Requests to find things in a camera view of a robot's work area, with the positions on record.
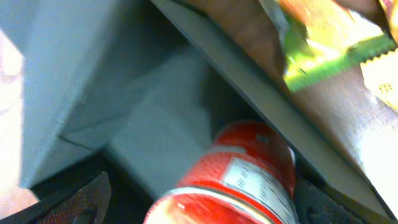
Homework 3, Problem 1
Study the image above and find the red chips can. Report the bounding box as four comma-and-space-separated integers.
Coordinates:
144, 121, 299, 224

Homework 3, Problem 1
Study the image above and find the yellow orange snack packet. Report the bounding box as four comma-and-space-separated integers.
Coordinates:
360, 49, 397, 112

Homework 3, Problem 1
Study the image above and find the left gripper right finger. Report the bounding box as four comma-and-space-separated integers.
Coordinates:
294, 179, 368, 224

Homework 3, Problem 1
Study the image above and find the green yellow snack packet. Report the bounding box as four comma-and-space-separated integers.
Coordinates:
260, 0, 397, 92

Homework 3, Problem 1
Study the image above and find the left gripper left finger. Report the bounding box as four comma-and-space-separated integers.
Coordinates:
1, 172, 111, 224

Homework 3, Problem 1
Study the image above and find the dark green box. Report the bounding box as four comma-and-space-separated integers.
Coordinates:
20, 1, 397, 217

